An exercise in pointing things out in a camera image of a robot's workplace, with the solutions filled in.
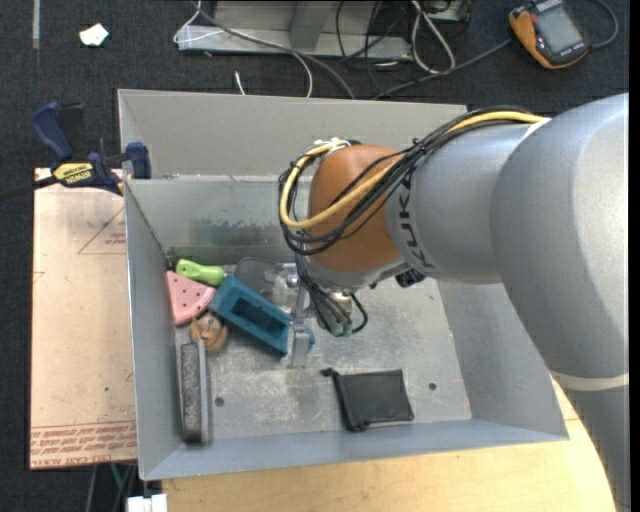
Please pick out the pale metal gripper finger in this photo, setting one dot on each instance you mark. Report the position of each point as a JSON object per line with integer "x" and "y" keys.
{"x": 300, "y": 345}

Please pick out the grey metal bin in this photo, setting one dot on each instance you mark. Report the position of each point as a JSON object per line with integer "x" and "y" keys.
{"x": 280, "y": 400}

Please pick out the clear glass thing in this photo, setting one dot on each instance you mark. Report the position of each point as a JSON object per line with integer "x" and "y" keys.
{"x": 260, "y": 280}

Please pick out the teal hollow box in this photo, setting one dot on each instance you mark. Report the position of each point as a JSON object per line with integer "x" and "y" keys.
{"x": 235, "y": 300}

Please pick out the black cloth pouch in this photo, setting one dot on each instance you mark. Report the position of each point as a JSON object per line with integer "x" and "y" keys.
{"x": 375, "y": 397}

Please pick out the brown toy animal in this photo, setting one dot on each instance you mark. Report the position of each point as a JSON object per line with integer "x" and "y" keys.
{"x": 209, "y": 332}

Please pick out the dark grey flat block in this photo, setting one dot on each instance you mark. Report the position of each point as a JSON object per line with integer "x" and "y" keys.
{"x": 191, "y": 390}

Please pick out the pink wedge with holes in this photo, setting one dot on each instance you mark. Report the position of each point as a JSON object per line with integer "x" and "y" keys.
{"x": 184, "y": 298}

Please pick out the brown cardboard board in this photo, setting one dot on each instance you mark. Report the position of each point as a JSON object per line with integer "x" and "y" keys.
{"x": 80, "y": 320}

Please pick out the black cylinder on white bracket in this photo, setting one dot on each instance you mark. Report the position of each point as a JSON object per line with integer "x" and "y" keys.
{"x": 409, "y": 278}

